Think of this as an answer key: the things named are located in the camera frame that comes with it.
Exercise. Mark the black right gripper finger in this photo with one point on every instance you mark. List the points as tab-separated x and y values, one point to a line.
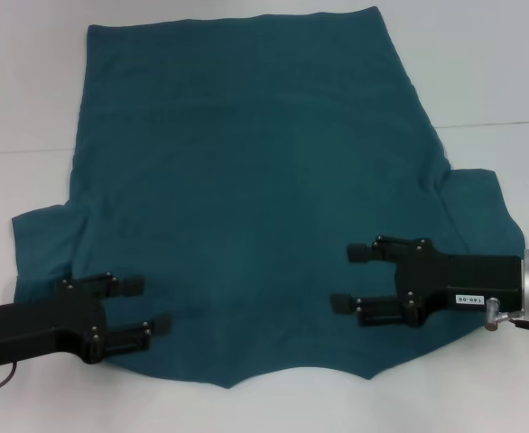
382	313
359	252

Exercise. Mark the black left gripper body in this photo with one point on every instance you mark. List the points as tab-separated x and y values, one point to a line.
34	329

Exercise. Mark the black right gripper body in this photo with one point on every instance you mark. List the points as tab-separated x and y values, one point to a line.
472	279

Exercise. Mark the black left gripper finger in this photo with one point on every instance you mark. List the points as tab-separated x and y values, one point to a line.
129	338
133	285

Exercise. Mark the teal blue shirt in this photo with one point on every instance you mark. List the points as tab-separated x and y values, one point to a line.
246	180

